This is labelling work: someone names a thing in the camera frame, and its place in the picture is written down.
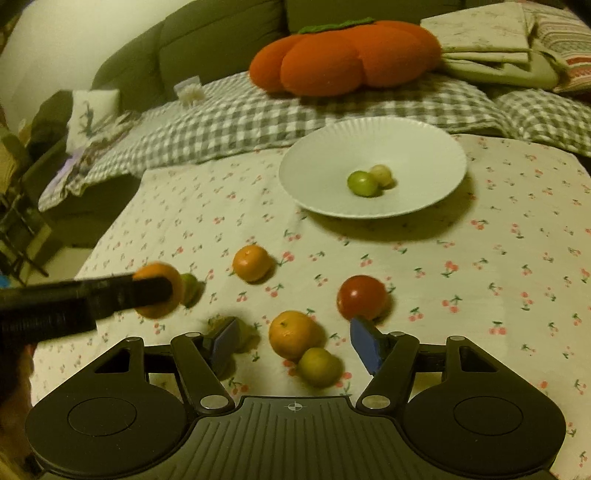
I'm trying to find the folded floral beige cloth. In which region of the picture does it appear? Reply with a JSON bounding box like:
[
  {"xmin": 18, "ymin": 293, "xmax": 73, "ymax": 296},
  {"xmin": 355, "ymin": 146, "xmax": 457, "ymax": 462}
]
[{"xmin": 421, "ymin": 2, "xmax": 565, "ymax": 90}]

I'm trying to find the white embroidered pillow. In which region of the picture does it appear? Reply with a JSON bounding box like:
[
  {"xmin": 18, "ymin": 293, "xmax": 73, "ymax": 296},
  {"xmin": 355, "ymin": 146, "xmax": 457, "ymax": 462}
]
[{"xmin": 66, "ymin": 89, "xmax": 120, "ymax": 153}]

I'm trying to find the striped patterned pillow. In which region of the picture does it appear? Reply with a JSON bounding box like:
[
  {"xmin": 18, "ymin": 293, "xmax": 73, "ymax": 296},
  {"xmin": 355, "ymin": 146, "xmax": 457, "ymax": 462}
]
[{"xmin": 523, "ymin": 3, "xmax": 590, "ymax": 97}]

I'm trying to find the grey checkered blanket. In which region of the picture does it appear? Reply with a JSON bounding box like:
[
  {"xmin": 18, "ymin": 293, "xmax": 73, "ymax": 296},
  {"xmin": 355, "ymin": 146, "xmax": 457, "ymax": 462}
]
[{"xmin": 37, "ymin": 71, "xmax": 591, "ymax": 213}]

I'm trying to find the red tomato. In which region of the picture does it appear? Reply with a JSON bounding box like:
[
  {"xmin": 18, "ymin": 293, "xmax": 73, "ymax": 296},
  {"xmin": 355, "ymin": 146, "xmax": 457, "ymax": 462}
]
[{"xmin": 337, "ymin": 275, "xmax": 390, "ymax": 321}]

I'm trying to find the person's left hand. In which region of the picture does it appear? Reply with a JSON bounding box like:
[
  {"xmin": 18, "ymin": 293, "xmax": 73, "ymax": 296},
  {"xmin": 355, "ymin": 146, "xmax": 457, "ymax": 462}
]
[{"xmin": 1, "ymin": 344, "xmax": 37, "ymax": 479}]

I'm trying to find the floral patterned cloth left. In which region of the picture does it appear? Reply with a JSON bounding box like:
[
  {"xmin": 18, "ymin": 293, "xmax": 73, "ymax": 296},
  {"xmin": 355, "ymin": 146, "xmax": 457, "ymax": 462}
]
[{"xmin": 53, "ymin": 111, "xmax": 141, "ymax": 199}]

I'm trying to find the green plum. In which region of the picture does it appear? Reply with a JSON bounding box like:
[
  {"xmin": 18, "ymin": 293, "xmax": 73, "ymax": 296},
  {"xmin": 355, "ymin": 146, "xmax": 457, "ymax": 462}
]
[{"xmin": 346, "ymin": 170, "xmax": 380, "ymax": 198}]

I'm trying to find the pale small fruit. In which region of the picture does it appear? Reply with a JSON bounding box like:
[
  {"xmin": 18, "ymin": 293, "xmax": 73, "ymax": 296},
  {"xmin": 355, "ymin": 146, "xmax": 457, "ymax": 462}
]
[{"xmin": 370, "ymin": 164, "xmax": 394, "ymax": 189}]

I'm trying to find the small orange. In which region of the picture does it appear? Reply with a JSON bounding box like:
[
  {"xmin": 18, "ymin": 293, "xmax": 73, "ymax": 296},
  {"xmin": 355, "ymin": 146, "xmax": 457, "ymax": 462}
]
[{"xmin": 232, "ymin": 244, "xmax": 273, "ymax": 283}]

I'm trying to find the clear cotton swab box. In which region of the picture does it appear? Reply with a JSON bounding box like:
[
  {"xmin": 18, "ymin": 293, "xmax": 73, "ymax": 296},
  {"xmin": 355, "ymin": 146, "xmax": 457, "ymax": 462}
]
[{"xmin": 173, "ymin": 76, "xmax": 205, "ymax": 106}]

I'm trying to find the cherry print tablecloth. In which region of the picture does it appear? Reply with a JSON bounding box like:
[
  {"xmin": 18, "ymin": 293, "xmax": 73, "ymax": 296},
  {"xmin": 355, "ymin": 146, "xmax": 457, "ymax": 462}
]
[{"xmin": 33, "ymin": 135, "xmax": 590, "ymax": 479}]

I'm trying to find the dark green sofa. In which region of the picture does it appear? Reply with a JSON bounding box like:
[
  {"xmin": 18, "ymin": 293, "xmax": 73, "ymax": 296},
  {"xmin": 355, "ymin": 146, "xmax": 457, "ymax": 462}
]
[{"xmin": 91, "ymin": 0, "xmax": 467, "ymax": 112}]

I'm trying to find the orange pumpkin cushion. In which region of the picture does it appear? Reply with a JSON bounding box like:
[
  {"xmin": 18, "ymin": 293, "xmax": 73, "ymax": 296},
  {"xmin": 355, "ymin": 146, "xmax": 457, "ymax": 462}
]
[{"xmin": 249, "ymin": 19, "xmax": 442, "ymax": 97}]

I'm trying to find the yellow-green plum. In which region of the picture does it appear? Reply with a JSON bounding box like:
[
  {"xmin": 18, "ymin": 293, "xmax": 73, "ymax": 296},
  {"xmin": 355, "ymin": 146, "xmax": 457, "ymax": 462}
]
[
  {"xmin": 204, "ymin": 316, "xmax": 259, "ymax": 357},
  {"xmin": 297, "ymin": 347, "xmax": 342, "ymax": 389},
  {"xmin": 181, "ymin": 273, "xmax": 200, "ymax": 308}
]

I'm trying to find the white ribbed plate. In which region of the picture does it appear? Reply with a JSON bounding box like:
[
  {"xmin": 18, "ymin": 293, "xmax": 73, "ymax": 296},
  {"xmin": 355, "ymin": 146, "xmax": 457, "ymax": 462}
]
[{"xmin": 277, "ymin": 117, "xmax": 468, "ymax": 219}]

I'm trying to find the large orange front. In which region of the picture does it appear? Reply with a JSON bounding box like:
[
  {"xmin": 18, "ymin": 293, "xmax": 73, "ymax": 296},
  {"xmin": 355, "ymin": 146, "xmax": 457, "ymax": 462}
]
[{"xmin": 133, "ymin": 262, "xmax": 184, "ymax": 320}]

